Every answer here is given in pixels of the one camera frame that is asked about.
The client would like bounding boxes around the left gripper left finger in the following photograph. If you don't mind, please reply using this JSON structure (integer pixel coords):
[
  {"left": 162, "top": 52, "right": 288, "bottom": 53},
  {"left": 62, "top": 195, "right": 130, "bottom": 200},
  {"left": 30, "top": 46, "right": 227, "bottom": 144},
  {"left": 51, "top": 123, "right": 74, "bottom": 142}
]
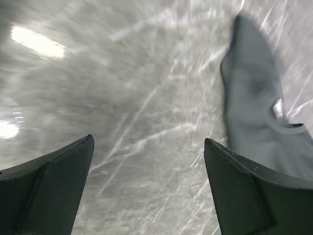
[{"left": 0, "top": 135, "right": 94, "bottom": 235}]

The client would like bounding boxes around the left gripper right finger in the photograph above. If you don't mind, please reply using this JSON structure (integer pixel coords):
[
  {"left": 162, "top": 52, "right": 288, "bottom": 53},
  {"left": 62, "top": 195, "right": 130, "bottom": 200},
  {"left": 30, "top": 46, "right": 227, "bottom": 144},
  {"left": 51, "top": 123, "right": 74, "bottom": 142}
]
[{"left": 204, "top": 139, "right": 313, "bottom": 235}]

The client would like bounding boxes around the grey t-shirt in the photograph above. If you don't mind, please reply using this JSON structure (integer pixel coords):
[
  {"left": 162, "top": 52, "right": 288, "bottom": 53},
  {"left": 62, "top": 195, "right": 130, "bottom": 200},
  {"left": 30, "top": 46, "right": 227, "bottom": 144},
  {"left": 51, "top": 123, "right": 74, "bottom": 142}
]
[{"left": 221, "top": 14, "right": 313, "bottom": 181}]

